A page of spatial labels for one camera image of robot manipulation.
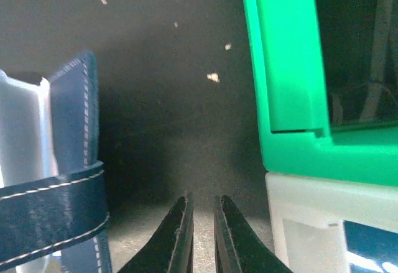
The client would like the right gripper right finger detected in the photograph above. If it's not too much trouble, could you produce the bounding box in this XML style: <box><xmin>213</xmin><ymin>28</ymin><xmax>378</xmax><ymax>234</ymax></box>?
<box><xmin>214</xmin><ymin>195</ymin><xmax>292</xmax><ymax>273</ymax></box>

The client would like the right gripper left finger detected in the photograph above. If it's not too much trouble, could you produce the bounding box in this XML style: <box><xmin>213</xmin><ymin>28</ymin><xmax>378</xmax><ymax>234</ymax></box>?
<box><xmin>119</xmin><ymin>193</ymin><xmax>194</xmax><ymax>273</ymax></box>

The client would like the white bin with blue cards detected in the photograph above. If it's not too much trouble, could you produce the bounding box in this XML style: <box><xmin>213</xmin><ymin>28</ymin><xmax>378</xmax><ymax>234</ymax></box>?
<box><xmin>266</xmin><ymin>172</ymin><xmax>397</xmax><ymax>272</ymax></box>

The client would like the green bin with black cards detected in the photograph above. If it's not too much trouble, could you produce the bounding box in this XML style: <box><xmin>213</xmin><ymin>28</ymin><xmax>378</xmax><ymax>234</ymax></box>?
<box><xmin>243</xmin><ymin>0</ymin><xmax>397</xmax><ymax>186</ymax></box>

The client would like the black VIP card stack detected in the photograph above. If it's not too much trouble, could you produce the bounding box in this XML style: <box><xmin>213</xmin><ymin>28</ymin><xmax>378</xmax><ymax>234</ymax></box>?
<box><xmin>315</xmin><ymin>0</ymin><xmax>397</xmax><ymax>127</ymax></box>

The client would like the blue card holder wallet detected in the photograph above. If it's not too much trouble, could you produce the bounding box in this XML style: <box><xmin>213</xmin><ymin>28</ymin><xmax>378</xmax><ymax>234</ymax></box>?
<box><xmin>1</xmin><ymin>51</ymin><xmax>112</xmax><ymax>272</ymax></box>

